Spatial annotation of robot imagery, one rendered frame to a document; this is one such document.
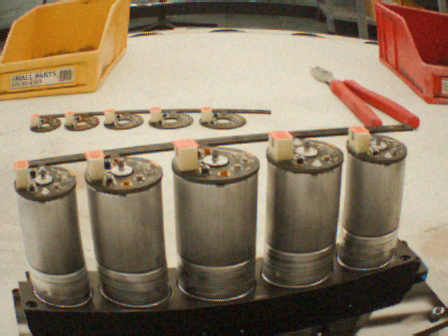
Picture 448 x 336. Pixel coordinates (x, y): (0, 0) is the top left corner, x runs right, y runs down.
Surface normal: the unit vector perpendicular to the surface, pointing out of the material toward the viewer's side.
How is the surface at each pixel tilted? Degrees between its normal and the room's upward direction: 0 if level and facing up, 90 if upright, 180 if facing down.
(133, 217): 90
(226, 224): 90
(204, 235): 90
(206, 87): 0
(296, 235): 90
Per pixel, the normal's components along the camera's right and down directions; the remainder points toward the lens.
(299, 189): -0.29, 0.36
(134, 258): 0.31, 0.36
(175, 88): 0.00, -0.93
